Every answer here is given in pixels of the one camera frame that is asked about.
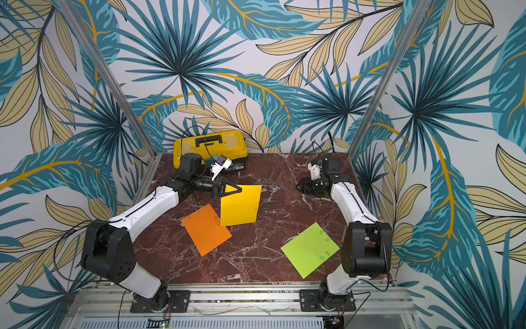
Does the yellow paper sheet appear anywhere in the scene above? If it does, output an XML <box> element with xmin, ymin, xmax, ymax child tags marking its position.
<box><xmin>220</xmin><ymin>185</ymin><xmax>262</xmax><ymax>226</ymax></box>

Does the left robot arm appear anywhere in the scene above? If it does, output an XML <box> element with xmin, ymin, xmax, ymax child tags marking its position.
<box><xmin>80</xmin><ymin>153</ymin><xmax>242</xmax><ymax>313</ymax></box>

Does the orange paper sheet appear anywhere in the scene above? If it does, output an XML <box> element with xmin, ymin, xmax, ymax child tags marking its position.
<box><xmin>182</xmin><ymin>204</ymin><xmax>232</xmax><ymax>257</ymax></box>

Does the yellow black toolbox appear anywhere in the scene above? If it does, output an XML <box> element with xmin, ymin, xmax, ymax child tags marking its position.
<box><xmin>173</xmin><ymin>130</ymin><xmax>248</xmax><ymax>171</ymax></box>

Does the aluminium front frame rail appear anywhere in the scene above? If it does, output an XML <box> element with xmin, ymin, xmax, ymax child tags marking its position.
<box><xmin>61</xmin><ymin>282</ymin><xmax>423</xmax><ymax>328</ymax></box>

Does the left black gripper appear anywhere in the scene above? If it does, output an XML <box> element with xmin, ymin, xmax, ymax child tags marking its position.
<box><xmin>192</xmin><ymin>173</ymin><xmax>242</xmax><ymax>199</ymax></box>

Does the left aluminium corner post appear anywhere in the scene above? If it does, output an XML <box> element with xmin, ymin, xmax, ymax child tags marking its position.
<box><xmin>56</xmin><ymin>0</ymin><xmax>157</xmax><ymax>157</ymax></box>

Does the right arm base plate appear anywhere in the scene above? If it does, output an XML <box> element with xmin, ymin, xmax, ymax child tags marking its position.
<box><xmin>299</xmin><ymin>289</ymin><xmax>356</xmax><ymax>312</ymax></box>

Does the right aluminium corner post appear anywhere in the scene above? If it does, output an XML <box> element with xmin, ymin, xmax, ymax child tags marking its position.
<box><xmin>347</xmin><ymin>0</ymin><xmax>431</xmax><ymax>160</ymax></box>

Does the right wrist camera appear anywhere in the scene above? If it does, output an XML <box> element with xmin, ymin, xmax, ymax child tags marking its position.
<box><xmin>308</xmin><ymin>163</ymin><xmax>321</xmax><ymax>180</ymax></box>

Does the aluminium corner post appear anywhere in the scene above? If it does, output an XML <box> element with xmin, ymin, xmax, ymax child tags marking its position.
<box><xmin>347</xmin><ymin>0</ymin><xmax>431</xmax><ymax>160</ymax></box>
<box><xmin>56</xmin><ymin>0</ymin><xmax>157</xmax><ymax>157</ymax></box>

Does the lime green paper sheet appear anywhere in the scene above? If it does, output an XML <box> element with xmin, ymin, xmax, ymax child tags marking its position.
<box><xmin>281</xmin><ymin>223</ymin><xmax>339</xmax><ymax>279</ymax></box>

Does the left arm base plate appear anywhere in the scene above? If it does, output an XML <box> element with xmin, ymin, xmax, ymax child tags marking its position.
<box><xmin>130</xmin><ymin>289</ymin><xmax>190</xmax><ymax>313</ymax></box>

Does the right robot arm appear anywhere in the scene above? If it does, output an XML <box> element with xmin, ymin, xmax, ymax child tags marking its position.
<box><xmin>296</xmin><ymin>157</ymin><xmax>393</xmax><ymax>312</ymax></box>

